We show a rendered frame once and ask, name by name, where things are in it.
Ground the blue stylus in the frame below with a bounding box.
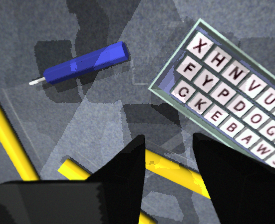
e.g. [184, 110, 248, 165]
[29, 41, 129, 85]

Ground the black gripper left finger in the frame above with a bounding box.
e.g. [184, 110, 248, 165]
[0, 135, 146, 224]

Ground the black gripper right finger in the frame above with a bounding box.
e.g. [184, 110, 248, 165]
[192, 133, 275, 224]

